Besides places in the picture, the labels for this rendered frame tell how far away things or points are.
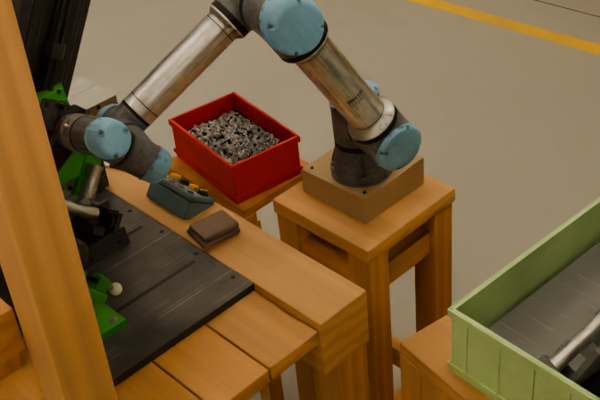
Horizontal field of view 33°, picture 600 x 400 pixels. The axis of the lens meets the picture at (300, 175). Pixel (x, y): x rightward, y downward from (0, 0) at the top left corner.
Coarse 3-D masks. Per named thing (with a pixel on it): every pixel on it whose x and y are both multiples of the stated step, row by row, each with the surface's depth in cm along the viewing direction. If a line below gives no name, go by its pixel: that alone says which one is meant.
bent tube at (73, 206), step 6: (66, 204) 221; (72, 204) 222; (78, 204) 223; (84, 204) 225; (72, 210) 222; (78, 210) 223; (84, 210) 224; (90, 210) 225; (96, 210) 227; (78, 216) 224; (84, 216) 225; (90, 216) 226; (96, 216) 226
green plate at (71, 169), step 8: (48, 88) 218; (56, 88) 220; (40, 96) 217; (48, 96) 219; (56, 96) 220; (64, 96) 221; (72, 160) 224; (80, 160) 226; (64, 168) 223; (72, 168) 225; (80, 168) 226; (64, 176) 224; (72, 176) 225
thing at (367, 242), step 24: (288, 192) 252; (432, 192) 247; (288, 216) 249; (312, 216) 243; (336, 216) 243; (384, 216) 241; (408, 216) 240; (432, 216) 245; (336, 240) 238; (360, 240) 234; (384, 240) 234
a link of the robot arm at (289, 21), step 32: (256, 0) 196; (288, 0) 191; (256, 32) 199; (288, 32) 192; (320, 32) 195; (320, 64) 202; (352, 96) 210; (352, 128) 220; (384, 128) 216; (416, 128) 220; (384, 160) 219
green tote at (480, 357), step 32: (576, 224) 218; (544, 256) 214; (576, 256) 224; (480, 288) 201; (512, 288) 210; (480, 320) 206; (480, 352) 196; (512, 352) 187; (480, 384) 200; (512, 384) 192; (544, 384) 185; (576, 384) 179
